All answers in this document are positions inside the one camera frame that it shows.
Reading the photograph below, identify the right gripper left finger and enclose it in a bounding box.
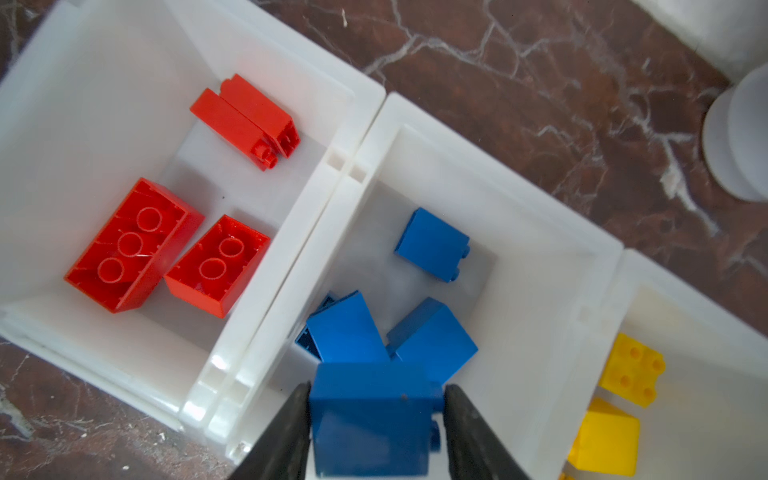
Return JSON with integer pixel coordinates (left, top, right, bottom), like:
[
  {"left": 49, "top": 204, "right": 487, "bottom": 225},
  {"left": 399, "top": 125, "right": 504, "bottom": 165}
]
[{"left": 228, "top": 382, "right": 311, "bottom": 480}]

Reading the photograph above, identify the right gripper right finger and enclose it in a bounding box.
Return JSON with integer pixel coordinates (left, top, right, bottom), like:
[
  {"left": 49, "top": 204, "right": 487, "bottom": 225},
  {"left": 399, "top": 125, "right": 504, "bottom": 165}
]
[{"left": 443, "top": 384, "right": 529, "bottom": 480}]

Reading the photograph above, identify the yellow lego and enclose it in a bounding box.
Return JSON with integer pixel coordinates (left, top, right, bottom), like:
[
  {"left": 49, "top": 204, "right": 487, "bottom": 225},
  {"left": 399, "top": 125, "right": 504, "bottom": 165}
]
[{"left": 567, "top": 398, "right": 641, "bottom": 477}]

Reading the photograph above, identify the yellow lego brick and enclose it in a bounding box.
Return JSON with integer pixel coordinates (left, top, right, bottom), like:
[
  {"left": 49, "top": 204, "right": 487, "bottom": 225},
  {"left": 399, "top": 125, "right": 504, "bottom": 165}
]
[{"left": 598, "top": 333, "right": 666, "bottom": 408}]

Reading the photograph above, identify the blue lego brick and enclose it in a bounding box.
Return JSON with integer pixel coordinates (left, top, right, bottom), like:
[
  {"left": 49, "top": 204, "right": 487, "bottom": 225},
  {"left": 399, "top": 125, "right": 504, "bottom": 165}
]
[{"left": 394, "top": 208, "right": 471, "bottom": 283}]

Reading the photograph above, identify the long red lego brick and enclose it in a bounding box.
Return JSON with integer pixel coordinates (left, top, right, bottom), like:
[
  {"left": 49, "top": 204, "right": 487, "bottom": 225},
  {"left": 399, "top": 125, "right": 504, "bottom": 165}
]
[{"left": 65, "top": 178, "right": 205, "bottom": 313}]

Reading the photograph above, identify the red square lego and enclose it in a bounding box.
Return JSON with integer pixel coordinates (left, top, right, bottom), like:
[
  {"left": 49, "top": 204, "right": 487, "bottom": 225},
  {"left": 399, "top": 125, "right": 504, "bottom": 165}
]
[{"left": 190, "top": 74, "right": 301, "bottom": 171}]

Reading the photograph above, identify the dark blue lego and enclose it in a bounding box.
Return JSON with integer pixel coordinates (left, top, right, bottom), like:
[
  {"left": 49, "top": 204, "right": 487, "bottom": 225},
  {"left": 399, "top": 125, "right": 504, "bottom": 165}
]
[{"left": 294, "top": 292, "right": 338, "bottom": 360}]

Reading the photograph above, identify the middle white bin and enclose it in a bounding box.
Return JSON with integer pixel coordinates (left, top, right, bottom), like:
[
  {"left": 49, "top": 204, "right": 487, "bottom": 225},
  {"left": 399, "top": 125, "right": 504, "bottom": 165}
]
[{"left": 204, "top": 94, "right": 623, "bottom": 479}]

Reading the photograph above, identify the white bin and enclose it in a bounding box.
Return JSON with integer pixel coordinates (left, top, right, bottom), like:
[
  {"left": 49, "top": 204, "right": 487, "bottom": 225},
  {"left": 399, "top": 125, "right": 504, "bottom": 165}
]
[
  {"left": 204, "top": 94, "right": 623, "bottom": 479},
  {"left": 557, "top": 248, "right": 768, "bottom": 480},
  {"left": 1, "top": 1, "right": 386, "bottom": 430}
]

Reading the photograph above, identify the right white bin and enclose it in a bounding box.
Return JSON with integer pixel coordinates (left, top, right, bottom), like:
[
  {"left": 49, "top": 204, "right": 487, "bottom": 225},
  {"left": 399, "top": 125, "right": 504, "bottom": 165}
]
[{"left": 557, "top": 248, "right": 768, "bottom": 480}]

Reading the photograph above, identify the left white bin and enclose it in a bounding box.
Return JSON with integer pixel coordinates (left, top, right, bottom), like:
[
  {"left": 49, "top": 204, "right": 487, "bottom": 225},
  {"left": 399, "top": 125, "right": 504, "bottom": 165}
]
[{"left": 1, "top": 1, "right": 386, "bottom": 430}]

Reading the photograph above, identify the potted plant white pot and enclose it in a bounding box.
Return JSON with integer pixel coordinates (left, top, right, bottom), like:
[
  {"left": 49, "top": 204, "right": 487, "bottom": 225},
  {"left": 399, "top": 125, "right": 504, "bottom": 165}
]
[{"left": 702, "top": 65, "right": 767, "bottom": 203}]

